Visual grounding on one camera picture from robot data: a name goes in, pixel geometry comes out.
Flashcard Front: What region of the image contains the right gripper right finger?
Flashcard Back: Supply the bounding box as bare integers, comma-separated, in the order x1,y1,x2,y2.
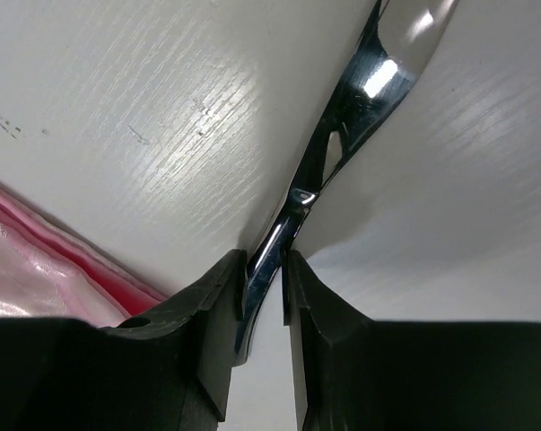
282,251,541,430

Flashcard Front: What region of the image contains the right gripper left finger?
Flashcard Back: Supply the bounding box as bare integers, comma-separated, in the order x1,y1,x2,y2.
0,250,246,430

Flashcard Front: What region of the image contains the pink satin cloth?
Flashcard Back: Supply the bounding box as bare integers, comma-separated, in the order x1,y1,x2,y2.
0,188,166,327

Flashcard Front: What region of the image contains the silver knife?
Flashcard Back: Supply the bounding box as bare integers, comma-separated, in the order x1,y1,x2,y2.
234,0,458,366

